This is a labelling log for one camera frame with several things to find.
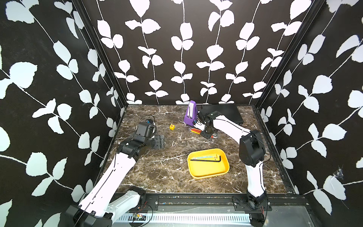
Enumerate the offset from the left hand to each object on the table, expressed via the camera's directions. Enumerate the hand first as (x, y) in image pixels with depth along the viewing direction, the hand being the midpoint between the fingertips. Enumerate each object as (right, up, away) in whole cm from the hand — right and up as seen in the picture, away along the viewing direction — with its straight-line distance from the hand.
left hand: (158, 137), depth 76 cm
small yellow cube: (+5, +4, +28) cm, 29 cm away
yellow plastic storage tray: (+29, -18, +11) cm, 36 cm away
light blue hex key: (+26, -16, +16) cm, 34 cm away
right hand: (+29, +1, +19) cm, 35 cm away
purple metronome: (+19, +14, +25) cm, 35 cm away
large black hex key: (+37, -17, +14) cm, 43 cm away
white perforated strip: (+17, -40, -6) cm, 44 cm away
